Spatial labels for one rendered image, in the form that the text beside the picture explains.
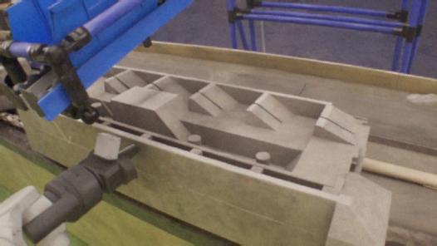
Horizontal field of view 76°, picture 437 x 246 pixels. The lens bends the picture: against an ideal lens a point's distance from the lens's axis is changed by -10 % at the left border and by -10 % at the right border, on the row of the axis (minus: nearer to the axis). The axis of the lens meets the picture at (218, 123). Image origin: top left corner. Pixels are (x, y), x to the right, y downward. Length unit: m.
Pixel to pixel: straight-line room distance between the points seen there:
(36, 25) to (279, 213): 0.62
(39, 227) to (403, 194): 0.82
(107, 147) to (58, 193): 0.12
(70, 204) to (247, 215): 0.32
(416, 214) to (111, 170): 0.72
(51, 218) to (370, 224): 0.50
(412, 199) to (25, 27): 0.99
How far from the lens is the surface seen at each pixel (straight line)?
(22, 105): 0.69
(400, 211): 0.88
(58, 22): 0.59
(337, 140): 0.73
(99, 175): 0.62
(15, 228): 0.52
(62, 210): 0.54
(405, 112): 1.20
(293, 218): 0.58
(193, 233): 0.79
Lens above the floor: 1.41
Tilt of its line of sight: 37 degrees down
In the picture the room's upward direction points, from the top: 9 degrees counter-clockwise
